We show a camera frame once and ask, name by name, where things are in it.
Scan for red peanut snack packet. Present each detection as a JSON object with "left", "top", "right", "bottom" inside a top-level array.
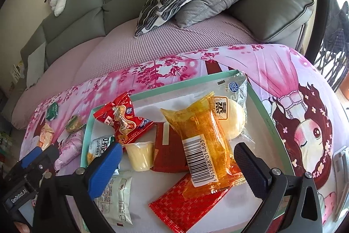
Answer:
[{"left": 93, "top": 91, "right": 155, "bottom": 145}]

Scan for teal shallow cardboard box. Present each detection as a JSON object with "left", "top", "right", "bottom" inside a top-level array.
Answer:
[{"left": 80, "top": 69, "right": 298, "bottom": 233}]

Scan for pink knit sofa cover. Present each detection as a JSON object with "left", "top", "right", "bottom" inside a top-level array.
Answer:
[{"left": 1, "top": 13, "right": 258, "bottom": 130}]

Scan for clear green-ended snack packet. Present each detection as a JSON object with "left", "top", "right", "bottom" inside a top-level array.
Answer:
[{"left": 65, "top": 115, "right": 87, "bottom": 133}]

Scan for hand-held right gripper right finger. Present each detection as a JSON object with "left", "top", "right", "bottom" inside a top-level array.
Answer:
[{"left": 234, "top": 142, "right": 326, "bottom": 233}]

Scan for small green candy packet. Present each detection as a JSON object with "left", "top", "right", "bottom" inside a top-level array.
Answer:
[{"left": 45, "top": 102, "right": 60, "bottom": 121}]

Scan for small white shelf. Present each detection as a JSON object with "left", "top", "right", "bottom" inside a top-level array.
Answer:
[{"left": 10, "top": 60, "right": 24, "bottom": 81}]

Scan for pink snack packet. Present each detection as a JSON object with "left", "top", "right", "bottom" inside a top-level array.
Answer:
[{"left": 55, "top": 130, "right": 85, "bottom": 171}]

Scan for white printed snack packet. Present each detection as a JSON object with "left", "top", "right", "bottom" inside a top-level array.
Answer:
[{"left": 94, "top": 170, "right": 134, "bottom": 226}]

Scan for yellow pudding cup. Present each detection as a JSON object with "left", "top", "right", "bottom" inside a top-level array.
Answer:
[{"left": 124, "top": 141, "right": 156, "bottom": 173}]

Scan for small white snack packet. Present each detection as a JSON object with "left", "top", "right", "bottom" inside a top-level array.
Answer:
[{"left": 87, "top": 137, "right": 112, "bottom": 166}]

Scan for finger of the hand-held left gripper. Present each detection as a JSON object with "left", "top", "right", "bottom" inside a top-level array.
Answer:
[
  {"left": 30, "top": 144, "right": 60, "bottom": 174},
  {"left": 17, "top": 147, "right": 44, "bottom": 169}
]

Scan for golden yellow snack packet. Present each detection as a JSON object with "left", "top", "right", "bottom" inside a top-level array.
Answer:
[{"left": 160, "top": 91, "right": 246, "bottom": 195}]

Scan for red gold-patterned snack packet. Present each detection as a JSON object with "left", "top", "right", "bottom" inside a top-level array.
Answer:
[{"left": 149, "top": 171, "right": 230, "bottom": 233}]

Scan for dark red snack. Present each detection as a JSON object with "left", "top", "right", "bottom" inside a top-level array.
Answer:
[{"left": 150, "top": 122, "right": 191, "bottom": 173}]

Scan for light grey cushion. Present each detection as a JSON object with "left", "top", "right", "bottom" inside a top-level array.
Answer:
[{"left": 26, "top": 43, "right": 46, "bottom": 87}]

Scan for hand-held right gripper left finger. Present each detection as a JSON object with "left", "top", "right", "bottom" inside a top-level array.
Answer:
[{"left": 33, "top": 142, "right": 124, "bottom": 233}]

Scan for pink cartoon printed blanket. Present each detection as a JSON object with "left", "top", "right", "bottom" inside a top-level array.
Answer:
[{"left": 19, "top": 43, "right": 349, "bottom": 233}]

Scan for silver metal object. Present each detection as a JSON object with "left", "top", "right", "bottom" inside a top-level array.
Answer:
[{"left": 333, "top": 148, "right": 349, "bottom": 220}]

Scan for black metal railing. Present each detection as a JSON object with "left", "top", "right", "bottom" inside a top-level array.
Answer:
[{"left": 313, "top": 1, "right": 349, "bottom": 91}]

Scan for yellow bread packet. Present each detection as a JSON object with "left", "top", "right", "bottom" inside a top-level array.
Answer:
[{"left": 38, "top": 123, "right": 55, "bottom": 152}]

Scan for clear steamed bun packet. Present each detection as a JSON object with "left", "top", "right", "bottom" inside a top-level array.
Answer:
[{"left": 214, "top": 72, "right": 255, "bottom": 141}]

